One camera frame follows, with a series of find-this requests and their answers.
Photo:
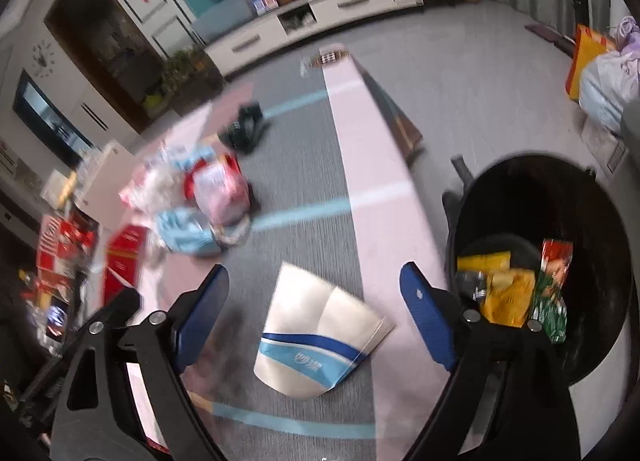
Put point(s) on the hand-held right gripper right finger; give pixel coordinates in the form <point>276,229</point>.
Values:
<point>425,316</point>

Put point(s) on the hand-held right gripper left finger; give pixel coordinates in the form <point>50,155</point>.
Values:
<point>200,311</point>

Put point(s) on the white blue paper bag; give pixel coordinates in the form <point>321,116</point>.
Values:
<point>310,316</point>

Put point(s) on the pink plastic package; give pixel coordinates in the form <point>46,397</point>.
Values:
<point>220,191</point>

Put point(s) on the black trash bin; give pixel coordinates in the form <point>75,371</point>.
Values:
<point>500,201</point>

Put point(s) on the grey crumpled wrapper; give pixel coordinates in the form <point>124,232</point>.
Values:
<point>472,286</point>

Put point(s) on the light blue plastic bag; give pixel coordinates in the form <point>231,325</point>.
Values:
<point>182,233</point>

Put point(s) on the small yellow snack packet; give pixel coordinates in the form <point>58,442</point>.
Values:
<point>482,261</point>

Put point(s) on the large yellow snack packet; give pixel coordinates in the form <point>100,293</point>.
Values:
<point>510,296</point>

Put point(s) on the flat red box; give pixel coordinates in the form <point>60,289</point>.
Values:
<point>122,261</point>

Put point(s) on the green red snack packet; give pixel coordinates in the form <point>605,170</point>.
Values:
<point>550,291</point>

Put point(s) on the pile of clear wrappers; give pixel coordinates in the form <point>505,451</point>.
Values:
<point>150,181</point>

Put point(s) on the stack of red boxes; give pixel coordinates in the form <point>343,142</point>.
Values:
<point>65,251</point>

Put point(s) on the white cardboard box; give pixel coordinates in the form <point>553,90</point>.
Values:
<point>107,181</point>

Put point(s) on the black plastic bag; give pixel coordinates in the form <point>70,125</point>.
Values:
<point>245,131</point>

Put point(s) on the dark wooden board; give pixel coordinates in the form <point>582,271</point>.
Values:
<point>400,126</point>

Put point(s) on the large potted plant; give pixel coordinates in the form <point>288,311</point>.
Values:
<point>185,71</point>

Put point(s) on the round brown floor drain cover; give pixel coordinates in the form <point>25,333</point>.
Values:
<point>320,61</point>

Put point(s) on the dark glass door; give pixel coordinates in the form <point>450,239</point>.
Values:
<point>100,41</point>

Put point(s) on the white plastic bag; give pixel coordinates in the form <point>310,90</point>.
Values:
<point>607,91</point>

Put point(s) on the grey blue storage box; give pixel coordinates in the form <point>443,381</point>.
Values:
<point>225,16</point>

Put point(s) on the orange shopping bag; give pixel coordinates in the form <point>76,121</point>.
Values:
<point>582,61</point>

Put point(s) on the white TV cabinet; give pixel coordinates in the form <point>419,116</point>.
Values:
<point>350,3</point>

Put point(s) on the purple plastic bag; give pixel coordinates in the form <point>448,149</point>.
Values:
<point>627,31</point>

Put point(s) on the black wall screen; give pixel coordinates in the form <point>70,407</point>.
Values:
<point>45,116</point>

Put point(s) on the black wall clock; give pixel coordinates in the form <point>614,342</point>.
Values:
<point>44,58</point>

